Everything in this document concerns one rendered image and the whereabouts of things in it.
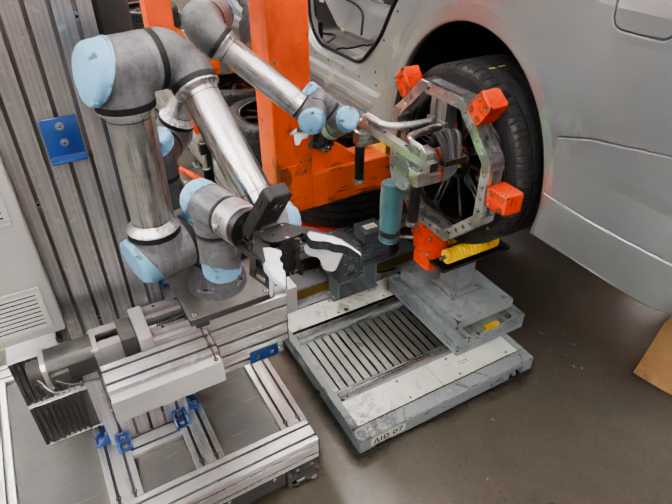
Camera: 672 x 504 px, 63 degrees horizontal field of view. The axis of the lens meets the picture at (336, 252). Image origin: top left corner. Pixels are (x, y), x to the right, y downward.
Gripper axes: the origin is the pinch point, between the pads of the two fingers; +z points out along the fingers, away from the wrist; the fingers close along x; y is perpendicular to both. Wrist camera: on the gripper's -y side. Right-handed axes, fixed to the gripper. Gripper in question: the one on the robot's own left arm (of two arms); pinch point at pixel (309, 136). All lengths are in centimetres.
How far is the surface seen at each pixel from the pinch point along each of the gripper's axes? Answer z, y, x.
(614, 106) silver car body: -89, 3, 48
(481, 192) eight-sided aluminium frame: -43, 20, 45
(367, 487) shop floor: -18, 120, 26
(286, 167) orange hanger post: 19.5, 8.2, -1.4
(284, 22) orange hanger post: -10.4, -34.2, -16.4
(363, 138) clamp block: -14.9, 1.1, 14.8
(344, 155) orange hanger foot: 22.5, -2.0, 24.5
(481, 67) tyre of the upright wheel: -44, -21, 41
